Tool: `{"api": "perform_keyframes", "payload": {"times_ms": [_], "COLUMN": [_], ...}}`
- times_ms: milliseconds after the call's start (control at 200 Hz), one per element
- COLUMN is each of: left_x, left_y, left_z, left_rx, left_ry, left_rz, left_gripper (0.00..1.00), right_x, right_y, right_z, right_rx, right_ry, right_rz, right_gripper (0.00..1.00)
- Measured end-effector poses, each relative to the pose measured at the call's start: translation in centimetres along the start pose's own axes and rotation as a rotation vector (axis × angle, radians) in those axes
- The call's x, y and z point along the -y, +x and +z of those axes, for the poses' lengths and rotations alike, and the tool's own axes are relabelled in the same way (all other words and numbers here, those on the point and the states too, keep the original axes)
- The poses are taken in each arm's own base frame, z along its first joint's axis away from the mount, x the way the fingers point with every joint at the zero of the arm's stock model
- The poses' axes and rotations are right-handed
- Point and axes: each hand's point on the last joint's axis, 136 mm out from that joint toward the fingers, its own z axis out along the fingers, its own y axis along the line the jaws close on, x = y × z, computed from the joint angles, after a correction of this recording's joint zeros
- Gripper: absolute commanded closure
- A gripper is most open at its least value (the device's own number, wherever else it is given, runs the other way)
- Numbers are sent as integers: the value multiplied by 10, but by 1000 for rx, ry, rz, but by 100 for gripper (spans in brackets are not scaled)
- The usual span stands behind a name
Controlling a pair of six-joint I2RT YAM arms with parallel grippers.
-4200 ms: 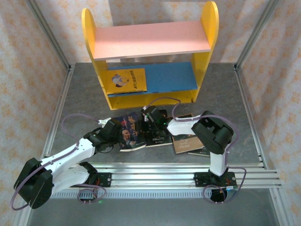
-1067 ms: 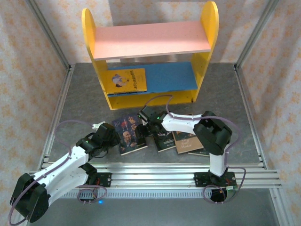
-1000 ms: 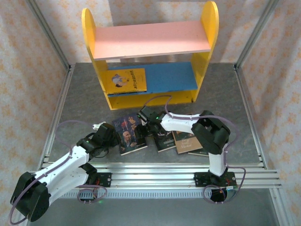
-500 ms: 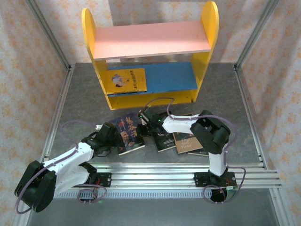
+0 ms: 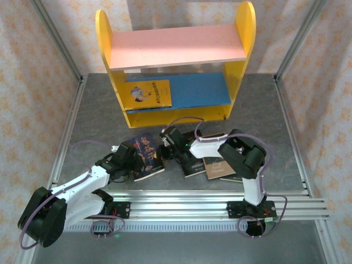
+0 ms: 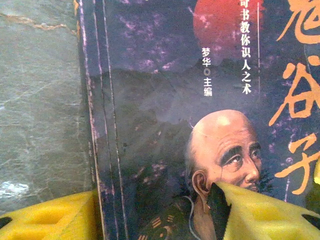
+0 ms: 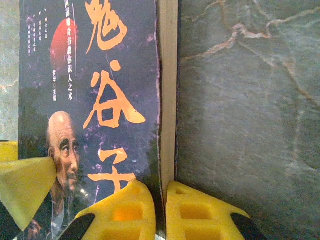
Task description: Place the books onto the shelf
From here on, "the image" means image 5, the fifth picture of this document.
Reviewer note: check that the aluminium frame post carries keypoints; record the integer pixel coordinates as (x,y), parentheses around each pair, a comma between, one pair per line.
(297,41)
(59,41)

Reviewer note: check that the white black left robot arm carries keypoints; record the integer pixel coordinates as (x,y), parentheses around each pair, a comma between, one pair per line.
(82,189)

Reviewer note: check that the yellow cartoon cover book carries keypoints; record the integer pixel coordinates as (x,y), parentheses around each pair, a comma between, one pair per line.
(145,94)

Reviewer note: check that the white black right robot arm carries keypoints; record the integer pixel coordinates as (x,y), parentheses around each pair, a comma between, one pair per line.
(247,156)

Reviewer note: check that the dark blue gold-title book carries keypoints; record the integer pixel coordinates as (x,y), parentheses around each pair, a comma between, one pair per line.
(148,156)

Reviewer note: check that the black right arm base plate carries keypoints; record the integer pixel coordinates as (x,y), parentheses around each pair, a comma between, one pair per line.
(233,209)

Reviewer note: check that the green tan scroll cover book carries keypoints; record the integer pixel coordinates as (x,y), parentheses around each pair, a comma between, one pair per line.
(220,167)

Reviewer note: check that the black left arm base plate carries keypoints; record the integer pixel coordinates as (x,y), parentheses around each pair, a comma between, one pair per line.
(125,209)

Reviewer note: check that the yellow pink blue bookshelf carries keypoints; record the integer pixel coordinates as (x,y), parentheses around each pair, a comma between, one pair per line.
(176,46)

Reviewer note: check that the aluminium side frame rail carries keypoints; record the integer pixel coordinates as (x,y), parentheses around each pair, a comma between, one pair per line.
(292,137)
(66,137)

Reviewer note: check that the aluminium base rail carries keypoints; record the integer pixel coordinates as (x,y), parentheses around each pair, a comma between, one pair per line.
(178,203)

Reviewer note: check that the black orange-title book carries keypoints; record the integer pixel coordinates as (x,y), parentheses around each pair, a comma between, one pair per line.
(193,169)

